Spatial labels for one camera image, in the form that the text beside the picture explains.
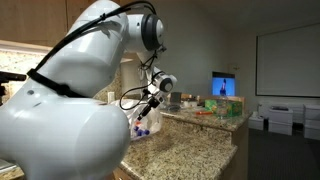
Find wall outlet plate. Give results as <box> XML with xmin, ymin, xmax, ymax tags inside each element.
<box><xmin>107</xmin><ymin>92</ymin><xmax>115</xmax><ymax>103</ymax></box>

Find green tissue box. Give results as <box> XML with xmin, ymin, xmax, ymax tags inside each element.
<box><xmin>205</xmin><ymin>99</ymin><xmax>242</xmax><ymax>117</ymax></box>

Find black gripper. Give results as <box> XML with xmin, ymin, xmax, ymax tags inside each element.
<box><xmin>137</xmin><ymin>91</ymin><xmax>165</xmax><ymax>121</ymax></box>

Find television screen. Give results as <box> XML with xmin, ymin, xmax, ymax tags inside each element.
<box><xmin>212</xmin><ymin>72</ymin><xmax>236</xmax><ymax>96</ymax></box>

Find white projector screen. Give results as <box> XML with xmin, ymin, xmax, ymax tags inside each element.
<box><xmin>255</xmin><ymin>23</ymin><xmax>320</xmax><ymax>98</ymax></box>

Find clear bottle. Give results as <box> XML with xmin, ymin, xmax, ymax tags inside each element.
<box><xmin>133</xmin><ymin>126</ymin><xmax>150</xmax><ymax>137</ymax></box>

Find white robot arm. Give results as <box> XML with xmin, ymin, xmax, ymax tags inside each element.
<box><xmin>0</xmin><ymin>0</ymin><xmax>176</xmax><ymax>180</ymax></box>

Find white storage boxes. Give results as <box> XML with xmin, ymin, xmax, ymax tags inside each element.
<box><xmin>249</xmin><ymin>102</ymin><xmax>320</xmax><ymax>140</ymax></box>

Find clear plastic bag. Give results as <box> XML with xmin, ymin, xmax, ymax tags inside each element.
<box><xmin>112</xmin><ymin>99</ymin><xmax>163</xmax><ymax>140</ymax></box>

